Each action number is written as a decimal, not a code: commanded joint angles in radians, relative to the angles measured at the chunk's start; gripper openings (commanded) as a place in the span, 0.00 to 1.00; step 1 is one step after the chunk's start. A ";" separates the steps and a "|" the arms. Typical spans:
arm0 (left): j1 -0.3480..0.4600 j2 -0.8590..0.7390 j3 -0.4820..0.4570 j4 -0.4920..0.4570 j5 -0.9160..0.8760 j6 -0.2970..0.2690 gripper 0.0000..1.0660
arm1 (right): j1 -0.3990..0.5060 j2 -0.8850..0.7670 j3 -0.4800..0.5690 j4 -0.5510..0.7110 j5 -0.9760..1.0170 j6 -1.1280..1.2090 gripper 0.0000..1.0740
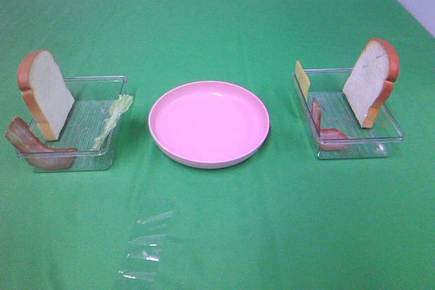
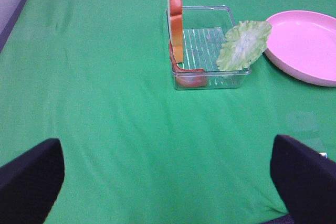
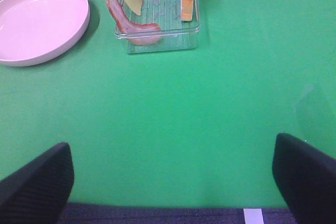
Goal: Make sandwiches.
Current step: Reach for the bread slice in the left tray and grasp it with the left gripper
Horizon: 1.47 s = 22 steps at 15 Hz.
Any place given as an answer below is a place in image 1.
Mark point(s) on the green tablecloth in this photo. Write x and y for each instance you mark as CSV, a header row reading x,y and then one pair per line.
x,y
281,220

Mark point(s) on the left clear plastic tray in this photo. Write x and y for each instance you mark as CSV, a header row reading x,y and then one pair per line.
x,y
86,121

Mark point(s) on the right clear plastic tray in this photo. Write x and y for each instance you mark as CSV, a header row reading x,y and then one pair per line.
x,y
326,86

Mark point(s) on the bacon strip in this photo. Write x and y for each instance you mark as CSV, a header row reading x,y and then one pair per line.
x,y
331,139
37,150

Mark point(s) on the yellow cheese slice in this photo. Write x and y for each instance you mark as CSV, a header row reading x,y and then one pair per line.
x,y
302,79

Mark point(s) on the clear plastic tray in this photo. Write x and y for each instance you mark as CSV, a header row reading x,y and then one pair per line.
x,y
326,86
86,121

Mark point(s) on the green lettuce leaf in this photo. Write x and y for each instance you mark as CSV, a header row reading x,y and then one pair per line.
x,y
116,109

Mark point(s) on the pink round plate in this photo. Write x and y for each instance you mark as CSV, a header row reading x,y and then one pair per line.
x,y
209,124

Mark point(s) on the white bread slice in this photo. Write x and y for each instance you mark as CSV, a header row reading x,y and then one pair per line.
x,y
45,92
372,80

